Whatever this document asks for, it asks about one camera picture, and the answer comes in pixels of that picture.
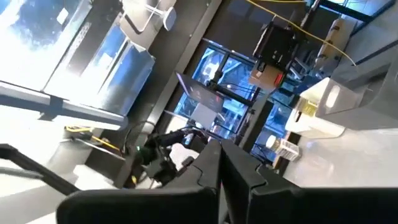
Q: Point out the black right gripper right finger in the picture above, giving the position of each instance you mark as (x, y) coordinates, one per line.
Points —
(311, 208)

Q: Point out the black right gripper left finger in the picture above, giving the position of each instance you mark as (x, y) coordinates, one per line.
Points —
(140, 208)

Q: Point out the white-lid everything seasoning jar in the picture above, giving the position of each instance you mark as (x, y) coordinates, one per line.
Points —
(286, 149)

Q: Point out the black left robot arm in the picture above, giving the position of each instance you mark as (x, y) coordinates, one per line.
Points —
(161, 168)

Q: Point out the white plastic bin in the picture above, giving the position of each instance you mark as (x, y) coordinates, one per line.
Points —
(311, 124)

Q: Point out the black-lid glass spice jar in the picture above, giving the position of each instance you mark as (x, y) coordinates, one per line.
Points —
(308, 107)

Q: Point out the grey translucent plastic bin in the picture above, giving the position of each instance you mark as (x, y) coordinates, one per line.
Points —
(367, 105)

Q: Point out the black laptop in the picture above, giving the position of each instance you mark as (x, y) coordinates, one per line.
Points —
(199, 91)

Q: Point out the cardboard box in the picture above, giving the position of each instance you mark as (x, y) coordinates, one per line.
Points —
(264, 77)

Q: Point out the black boxy device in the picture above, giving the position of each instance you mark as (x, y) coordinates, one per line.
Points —
(275, 43)

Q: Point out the beige board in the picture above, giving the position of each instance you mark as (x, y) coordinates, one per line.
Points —
(334, 40)

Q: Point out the white round-base pole stand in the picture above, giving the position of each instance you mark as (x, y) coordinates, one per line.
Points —
(169, 18)

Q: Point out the black frame strut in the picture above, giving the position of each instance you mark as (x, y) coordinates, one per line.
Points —
(37, 169)

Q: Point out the grey aluminium frame beam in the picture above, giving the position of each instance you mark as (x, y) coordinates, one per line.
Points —
(62, 107)

